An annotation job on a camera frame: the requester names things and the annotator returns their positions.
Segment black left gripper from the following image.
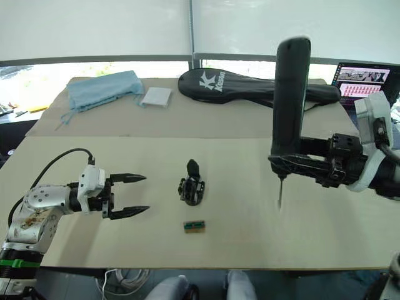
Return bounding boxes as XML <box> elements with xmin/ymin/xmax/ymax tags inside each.
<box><xmin>87</xmin><ymin>172</ymin><xmax>151</xmax><ymax>221</ymax></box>

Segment black electric screwdriver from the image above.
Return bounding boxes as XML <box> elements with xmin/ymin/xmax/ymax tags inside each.
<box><xmin>269</xmin><ymin>36</ymin><xmax>312</xmax><ymax>211</ymax></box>

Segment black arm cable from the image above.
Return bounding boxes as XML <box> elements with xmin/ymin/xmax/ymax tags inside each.
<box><xmin>376</xmin><ymin>117</ymin><xmax>400</xmax><ymax>164</ymax></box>
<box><xmin>7</xmin><ymin>147</ymin><xmax>96</xmax><ymax>223</ymax></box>

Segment black Kason racket cover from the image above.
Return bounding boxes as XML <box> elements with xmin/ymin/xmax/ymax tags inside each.
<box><xmin>177</xmin><ymin>68</ymin><xmax>342</xmax><ymax>111</ymax></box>

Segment light blue drawstring cloth bag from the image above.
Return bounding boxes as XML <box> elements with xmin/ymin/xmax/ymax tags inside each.
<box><xmin>55</xmin><ymin>69</ymin><xmax>145</xmax><ymax>131</ymax></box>

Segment small green screw holder block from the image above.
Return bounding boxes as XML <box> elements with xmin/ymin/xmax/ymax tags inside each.
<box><xmin>182</xmin><ymin>220</ymin><xmax>207</xmax><ymax>235</ymax></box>

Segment grey rounded knee shape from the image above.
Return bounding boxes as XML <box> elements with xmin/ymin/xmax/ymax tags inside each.
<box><xmin>225</xmin><ymin>269</ymin><xmax>258</xmax><ymax>300</ymax></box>
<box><xmin>145</xmin><ymin>274</ymin><xmax>199</xmax><ymax>300</ymax></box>

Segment black spare gripper body part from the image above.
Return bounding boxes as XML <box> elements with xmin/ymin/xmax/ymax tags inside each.
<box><xmin>177</xmin><ymin>176</ymin><xmax>208</xmax><ymax>208</ymax></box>

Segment black side table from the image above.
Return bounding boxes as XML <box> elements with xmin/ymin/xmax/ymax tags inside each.
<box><xmin>0</xmin><ymin>107</ymin><xmax>48</xmax><ymax>169</ymax></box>

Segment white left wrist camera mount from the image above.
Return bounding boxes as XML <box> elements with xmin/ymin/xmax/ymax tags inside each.
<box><xmin>76</xmin><ymin>164</ymin><xmax>106</xmax><ymax>215</ymax></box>

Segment white coiled cable bundle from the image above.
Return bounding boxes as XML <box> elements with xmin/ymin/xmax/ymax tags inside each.
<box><xmin>102</xmin><ymin>267</ymin><xmax>151</xmax><ymax>295</ymax></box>

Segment grey window blind pole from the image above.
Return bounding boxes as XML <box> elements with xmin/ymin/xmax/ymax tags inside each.
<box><xmin>187</xmin><ymin>0</ymin><xmax>196</xmax><ymax>70</ymax></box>

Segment open black laptop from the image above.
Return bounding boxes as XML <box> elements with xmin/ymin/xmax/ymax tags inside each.
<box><xmin>330</xmin><ymin>62</ymin><xmax>400</xmax><ymax>129</ymax></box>

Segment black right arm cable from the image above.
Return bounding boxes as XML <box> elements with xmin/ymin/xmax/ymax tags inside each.
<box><xmin>376</xmin><ymin>117</ymin><xmax>400</xmax><ymax>164</ymax></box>

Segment yellow flat item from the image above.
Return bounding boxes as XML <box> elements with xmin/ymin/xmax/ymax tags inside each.
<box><xmin>18</xmin><ymin>104</ymin><xmax>48</xmax><ymax>114</ymax></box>

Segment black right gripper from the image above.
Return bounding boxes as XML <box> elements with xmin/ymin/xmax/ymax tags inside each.
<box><xmin>267</xmin><ymin>132</ymin><xmax>368</xmax><ymax>189</ymax></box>

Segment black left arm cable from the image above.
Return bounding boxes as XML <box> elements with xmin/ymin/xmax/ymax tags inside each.
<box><xmin>7</xmin><ymin>147</ymin><xmax>96</xmax><ymax>223</ymax></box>

